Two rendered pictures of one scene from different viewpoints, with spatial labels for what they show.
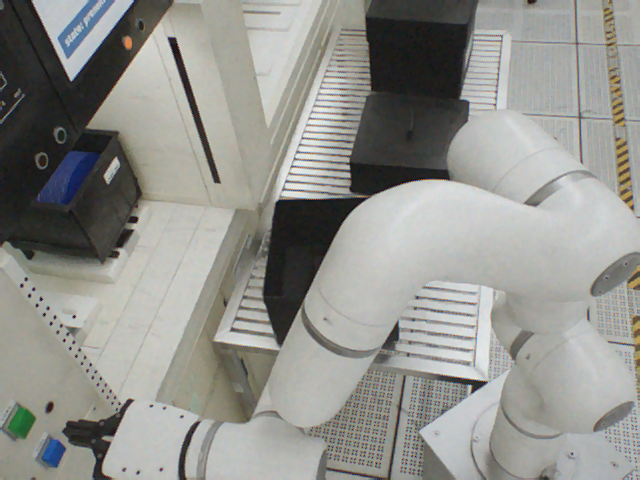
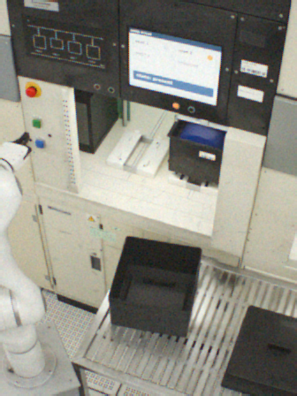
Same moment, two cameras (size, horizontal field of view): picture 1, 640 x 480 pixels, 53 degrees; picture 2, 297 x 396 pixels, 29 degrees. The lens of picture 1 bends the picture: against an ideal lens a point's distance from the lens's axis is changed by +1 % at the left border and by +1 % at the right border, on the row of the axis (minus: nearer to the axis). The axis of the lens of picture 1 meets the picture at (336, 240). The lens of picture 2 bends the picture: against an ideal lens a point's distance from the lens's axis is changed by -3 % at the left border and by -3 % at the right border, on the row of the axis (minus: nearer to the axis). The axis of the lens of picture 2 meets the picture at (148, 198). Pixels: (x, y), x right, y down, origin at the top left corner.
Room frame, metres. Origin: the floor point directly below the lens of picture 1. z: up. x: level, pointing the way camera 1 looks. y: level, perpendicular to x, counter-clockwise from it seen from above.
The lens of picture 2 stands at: (0.91, -1.17, 2.56)
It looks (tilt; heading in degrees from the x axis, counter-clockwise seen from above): 47 degrees down; 93
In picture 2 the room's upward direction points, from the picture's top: 1 degrees clockwise
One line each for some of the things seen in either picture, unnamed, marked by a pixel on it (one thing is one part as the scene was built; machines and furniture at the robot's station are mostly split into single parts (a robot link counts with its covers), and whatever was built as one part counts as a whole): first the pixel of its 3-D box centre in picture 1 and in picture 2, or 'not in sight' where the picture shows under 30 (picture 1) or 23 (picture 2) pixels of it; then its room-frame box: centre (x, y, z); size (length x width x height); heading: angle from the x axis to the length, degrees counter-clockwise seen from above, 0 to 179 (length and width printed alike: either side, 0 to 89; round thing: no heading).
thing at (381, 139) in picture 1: (411, 140); (276, 354); (1.30, -0.23, 0.83); 0.29 x 0.29 x 0.13; 73
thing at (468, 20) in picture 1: (423, 33); not in sight; (1.70, -0.34, 0.89); 0.29 x 0.29 x 0.25; 69
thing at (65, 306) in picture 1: (30, 336); (139, 152); (0.77, 0.64, 0.89); 0.22 x 0.21 x 0.04; 72
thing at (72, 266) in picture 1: (90, 236); (201, 169); (1.03, 0.56, 0.89); 0.22 x 0.21 x 0.04; 72
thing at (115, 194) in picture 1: (61, 185); (203, 139); (1.02, 0.56, 1.06); 0.24 x 0.20 x 0.32; 162
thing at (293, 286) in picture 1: (335, 268); (156, 286); (0.88, 0.01, 0.85); 0.28 x 0.28 x 0.17; 82
